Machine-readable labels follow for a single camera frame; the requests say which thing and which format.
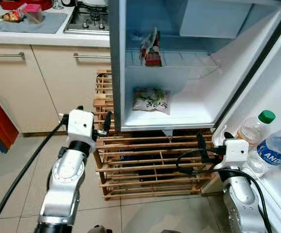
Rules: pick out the pink-lidded clear container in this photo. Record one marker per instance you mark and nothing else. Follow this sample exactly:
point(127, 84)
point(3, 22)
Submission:
point(33, 14)

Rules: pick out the grey small fridge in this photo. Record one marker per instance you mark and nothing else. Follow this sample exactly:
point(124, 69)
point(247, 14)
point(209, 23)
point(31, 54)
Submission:
point(115, 58)

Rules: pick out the green-capped clear bottle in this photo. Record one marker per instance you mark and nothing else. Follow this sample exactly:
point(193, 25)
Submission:
point(257, 128)

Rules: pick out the grey dish mat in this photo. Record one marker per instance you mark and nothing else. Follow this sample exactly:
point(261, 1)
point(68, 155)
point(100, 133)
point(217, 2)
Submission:
point(48, 24)

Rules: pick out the wooden slatted rack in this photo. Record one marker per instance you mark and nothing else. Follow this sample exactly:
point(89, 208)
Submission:
point(131, 144)

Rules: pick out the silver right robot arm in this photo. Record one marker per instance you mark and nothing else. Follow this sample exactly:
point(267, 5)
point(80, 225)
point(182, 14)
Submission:
point(240, 204)

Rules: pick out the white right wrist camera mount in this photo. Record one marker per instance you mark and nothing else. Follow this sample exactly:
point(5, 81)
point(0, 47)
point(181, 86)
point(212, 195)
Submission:
point(236, 151)

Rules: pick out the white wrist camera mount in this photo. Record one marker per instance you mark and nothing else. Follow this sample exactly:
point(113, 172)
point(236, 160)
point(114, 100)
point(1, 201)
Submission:
point(236, 151)
point(79, 126)

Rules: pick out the beige cabinet door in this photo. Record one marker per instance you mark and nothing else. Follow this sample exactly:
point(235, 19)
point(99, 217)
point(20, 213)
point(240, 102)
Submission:
point(67, 82)
point(14, 87)

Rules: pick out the blue-labelled water bottle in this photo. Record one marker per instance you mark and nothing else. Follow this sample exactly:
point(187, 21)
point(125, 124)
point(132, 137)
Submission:
point(272, 150)

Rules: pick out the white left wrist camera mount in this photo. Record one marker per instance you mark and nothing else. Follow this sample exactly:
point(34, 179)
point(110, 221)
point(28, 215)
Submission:
point(79, 126)

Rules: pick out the clear fridge shelf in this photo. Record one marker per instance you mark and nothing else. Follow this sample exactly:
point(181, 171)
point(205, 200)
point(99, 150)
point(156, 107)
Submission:
point(179, 58)

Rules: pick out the steel gas stove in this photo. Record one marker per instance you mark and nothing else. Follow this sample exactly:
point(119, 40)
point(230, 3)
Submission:
point(87, 22)

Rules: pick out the white freezer compartment flap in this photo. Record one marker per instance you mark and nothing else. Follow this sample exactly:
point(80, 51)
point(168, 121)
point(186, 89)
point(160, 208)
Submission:
point(213, 19)

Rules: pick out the green white food bag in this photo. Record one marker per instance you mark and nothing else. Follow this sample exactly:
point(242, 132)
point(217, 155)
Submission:
point(151, 99)

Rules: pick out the clear red snack bag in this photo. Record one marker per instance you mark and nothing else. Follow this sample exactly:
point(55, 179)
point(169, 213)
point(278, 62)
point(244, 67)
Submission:
point(152, 56)

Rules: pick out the red kitchen appliance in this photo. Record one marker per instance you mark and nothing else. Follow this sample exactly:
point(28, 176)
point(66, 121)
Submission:
point(19, 4)

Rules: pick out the white fridge door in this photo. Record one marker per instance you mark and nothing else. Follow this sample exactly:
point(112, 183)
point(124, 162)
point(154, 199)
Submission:
point(276, 87)

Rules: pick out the red food package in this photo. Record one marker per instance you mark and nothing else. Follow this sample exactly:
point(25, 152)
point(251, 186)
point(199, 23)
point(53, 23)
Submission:
point(11, 17)

